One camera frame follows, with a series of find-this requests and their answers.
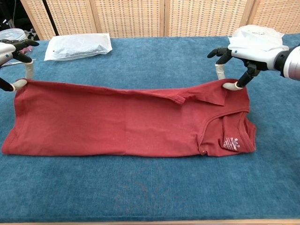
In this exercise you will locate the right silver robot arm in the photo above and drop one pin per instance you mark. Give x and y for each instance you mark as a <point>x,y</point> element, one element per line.
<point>291,63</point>

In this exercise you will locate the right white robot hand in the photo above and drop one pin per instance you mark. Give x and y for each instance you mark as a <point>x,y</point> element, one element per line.
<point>253,57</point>

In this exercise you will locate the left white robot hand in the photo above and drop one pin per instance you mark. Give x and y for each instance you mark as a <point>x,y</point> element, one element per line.
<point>5,52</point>

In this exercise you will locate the white plastic bag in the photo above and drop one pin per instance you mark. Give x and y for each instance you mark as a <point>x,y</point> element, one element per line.
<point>77,45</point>

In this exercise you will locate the clear jar of clips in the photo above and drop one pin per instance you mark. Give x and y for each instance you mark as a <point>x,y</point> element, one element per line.
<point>11,34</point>

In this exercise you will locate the red T-shirt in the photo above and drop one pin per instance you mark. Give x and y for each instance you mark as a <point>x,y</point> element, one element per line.
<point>105,122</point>

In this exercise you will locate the crumpled white zip bag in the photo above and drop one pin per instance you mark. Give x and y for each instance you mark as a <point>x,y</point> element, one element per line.
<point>255,35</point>

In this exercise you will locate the blue carpet table cover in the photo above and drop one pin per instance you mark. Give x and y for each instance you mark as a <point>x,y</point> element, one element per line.
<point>164,194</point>

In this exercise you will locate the rattan folding screen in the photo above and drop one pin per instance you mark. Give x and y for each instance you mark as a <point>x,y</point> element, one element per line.
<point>129,16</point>

